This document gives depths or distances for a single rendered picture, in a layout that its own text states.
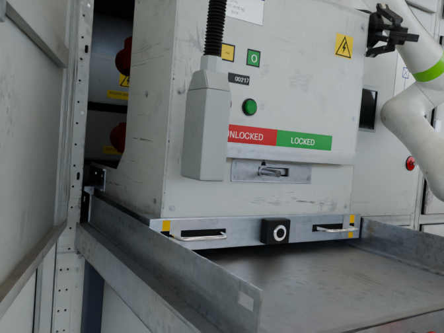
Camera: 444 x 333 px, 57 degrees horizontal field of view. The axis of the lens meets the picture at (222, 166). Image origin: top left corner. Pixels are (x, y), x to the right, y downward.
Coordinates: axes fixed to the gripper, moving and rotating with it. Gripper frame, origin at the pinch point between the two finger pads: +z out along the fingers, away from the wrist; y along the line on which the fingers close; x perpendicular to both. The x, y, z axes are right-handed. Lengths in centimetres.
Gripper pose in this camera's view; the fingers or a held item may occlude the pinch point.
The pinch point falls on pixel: (403, 36)
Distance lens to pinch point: 101.5
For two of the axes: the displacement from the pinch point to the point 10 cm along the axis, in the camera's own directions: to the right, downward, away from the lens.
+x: -9.9, -0.5, -1.6
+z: 1.3, 3.9, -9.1
